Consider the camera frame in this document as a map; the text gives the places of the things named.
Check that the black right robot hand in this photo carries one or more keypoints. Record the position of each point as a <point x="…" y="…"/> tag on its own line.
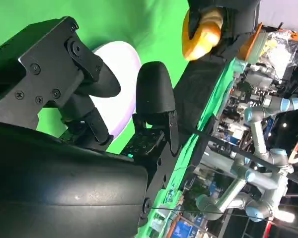
<point x="64" y="186"/>

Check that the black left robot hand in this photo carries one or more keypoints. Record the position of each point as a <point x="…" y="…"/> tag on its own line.
<point x="238" y="15"/>

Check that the orange and white bread roll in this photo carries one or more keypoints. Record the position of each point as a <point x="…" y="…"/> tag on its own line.
<point x="206" y="44"/>

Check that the orange-lidded clear box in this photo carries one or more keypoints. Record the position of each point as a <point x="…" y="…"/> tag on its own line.
<point x="255" y="47"/>

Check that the green table cloth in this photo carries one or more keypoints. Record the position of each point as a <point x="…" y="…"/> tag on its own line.
<point x="151" y="29"/>

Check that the lilac plate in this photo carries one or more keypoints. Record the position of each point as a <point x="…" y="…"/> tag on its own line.
<point x="121" y="64"/>

